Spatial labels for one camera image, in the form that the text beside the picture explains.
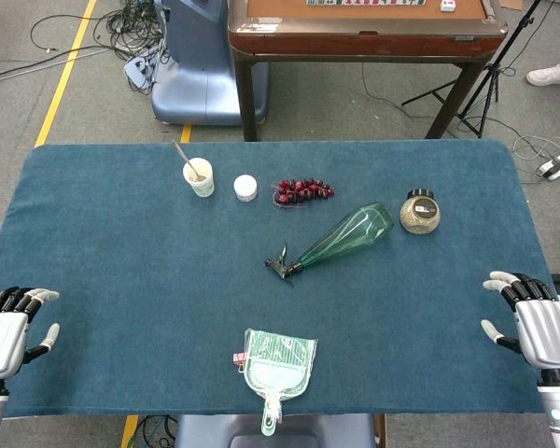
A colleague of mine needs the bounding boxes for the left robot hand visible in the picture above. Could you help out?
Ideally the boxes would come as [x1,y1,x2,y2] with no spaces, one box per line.
[0,286,61,381]

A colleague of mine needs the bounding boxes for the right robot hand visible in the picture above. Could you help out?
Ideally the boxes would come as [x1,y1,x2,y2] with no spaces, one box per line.
[481,271,560,386]

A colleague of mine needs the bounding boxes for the green spray bottle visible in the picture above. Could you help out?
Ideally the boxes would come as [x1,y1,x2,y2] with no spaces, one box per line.
[264,201,396,287]

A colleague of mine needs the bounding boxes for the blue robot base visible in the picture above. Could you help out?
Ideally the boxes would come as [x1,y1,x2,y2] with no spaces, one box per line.
[150,0,270,127]

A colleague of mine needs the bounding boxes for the blue table cloth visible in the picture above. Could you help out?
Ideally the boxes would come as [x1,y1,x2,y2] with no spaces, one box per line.
[0,138,560,419]

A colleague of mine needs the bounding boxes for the glass jar with black lid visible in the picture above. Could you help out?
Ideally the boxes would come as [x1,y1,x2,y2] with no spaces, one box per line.
[399,188,441,234]

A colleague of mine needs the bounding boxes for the white paper cup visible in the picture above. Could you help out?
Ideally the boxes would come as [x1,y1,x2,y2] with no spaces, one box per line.
[182,157,216,199]

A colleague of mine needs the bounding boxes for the white shoe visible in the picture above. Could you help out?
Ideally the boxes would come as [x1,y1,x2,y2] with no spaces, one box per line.
[525,62,560,88]

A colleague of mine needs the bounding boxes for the metal spoon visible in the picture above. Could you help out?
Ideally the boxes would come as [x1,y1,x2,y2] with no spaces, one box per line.
[171,139,203,182]

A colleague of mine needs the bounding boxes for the black tripod stand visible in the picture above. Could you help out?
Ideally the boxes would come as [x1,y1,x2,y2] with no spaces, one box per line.
[400,0,545,139]

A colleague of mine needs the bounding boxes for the green dustpan set in bag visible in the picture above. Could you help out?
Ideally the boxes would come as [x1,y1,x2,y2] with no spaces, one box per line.
[243,328,319,438]

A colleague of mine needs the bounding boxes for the red grape bunch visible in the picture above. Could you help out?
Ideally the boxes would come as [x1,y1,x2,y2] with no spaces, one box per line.
[271,177,336,210]

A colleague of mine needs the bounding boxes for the small white lidded jar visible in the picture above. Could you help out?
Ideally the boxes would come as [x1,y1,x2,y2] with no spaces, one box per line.
[233,175,259,203]

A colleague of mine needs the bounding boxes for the blue robot body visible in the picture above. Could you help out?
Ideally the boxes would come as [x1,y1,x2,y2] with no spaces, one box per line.
[173,413,377,448]

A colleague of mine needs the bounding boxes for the brown mahjong table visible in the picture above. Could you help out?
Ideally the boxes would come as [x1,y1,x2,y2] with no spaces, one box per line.
[227,0,509,142]

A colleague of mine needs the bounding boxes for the mahjong tile row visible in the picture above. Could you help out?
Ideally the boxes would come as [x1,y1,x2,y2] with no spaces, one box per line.
[306,0,427,7]

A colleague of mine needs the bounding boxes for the black floor cables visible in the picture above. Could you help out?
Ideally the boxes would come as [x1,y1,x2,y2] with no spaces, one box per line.
[0,0,169,97]

